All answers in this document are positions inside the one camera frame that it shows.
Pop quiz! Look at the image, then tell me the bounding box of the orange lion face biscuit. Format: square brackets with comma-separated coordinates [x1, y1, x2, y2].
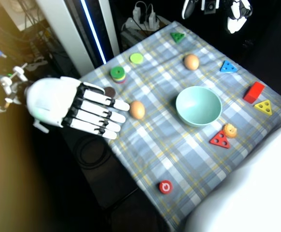
[222, 123, 238, 139]

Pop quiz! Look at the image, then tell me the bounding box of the red rectangular block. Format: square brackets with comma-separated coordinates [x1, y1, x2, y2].
[243, 81, 266, 104]

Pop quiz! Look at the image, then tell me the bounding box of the red cylinder with white letter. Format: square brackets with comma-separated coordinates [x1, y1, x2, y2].
[158, 180, 173, 194]

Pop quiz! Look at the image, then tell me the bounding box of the blue triangle block with holes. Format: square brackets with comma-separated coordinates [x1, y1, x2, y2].
[219, 60, 238, 74]

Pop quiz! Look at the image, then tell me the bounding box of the black cable bundle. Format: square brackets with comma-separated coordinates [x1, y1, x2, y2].
[7, 0, 59, 65]

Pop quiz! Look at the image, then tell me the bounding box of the coloured ring stack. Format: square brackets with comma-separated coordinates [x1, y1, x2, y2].
[110, 66, 126, 85]

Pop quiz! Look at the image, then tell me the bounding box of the lime green sandwich cookie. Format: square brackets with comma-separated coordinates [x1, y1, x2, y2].
[129, 52, 144, 65]

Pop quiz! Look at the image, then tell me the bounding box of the brown egg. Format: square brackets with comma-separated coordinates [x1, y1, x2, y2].
[129, 100, 146, 120]
[183, 54, 200, 71]

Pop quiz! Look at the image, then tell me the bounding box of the yellow triangle block with holes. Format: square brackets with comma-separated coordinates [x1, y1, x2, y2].
[253, 99, 273, 116]

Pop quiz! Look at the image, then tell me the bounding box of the white power strip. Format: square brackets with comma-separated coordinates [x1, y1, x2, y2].
[124, 15, 167, 31]

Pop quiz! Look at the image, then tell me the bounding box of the red triangle block with holes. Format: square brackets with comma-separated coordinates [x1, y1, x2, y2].
[209, 130, 231, 149]

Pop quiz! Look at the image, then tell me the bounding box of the dark brown sandwich cookie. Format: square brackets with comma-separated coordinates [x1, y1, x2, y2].
[103, 86, 116, 99]

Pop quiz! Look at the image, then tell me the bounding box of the green triangle block with holes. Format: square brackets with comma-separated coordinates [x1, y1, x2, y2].
[170, 32, 186, 44]

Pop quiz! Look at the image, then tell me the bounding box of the blue plaid cloth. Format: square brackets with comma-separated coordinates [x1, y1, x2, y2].
[79, 20, 281, 232]

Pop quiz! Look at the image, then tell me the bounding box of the white column with blue light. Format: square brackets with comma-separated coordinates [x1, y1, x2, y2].
[35, 0, 121, 74]

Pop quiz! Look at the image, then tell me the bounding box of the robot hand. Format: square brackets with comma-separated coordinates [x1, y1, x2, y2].
[25, 76, 131, 140]
[181, 0, 253, 34]

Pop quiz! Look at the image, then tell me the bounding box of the teal bowl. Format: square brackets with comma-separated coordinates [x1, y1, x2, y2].
[175, 86, 223, 128]

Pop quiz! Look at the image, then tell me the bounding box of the white plug adapter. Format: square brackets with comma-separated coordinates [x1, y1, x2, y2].
[132, 1, 143, 24]
[147, 4, 158, 29]

